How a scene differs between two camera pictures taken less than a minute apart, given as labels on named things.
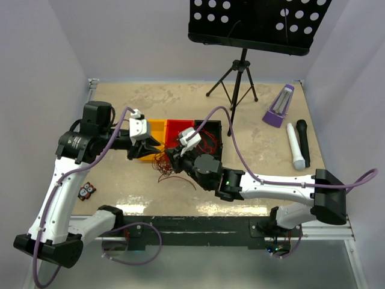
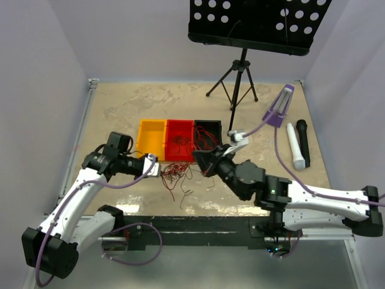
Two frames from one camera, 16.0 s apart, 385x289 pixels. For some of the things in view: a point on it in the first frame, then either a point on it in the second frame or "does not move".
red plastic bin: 174,126 does not move
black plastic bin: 211,136 does not move
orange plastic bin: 156,129 does not move
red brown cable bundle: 162,162 -> 171,173
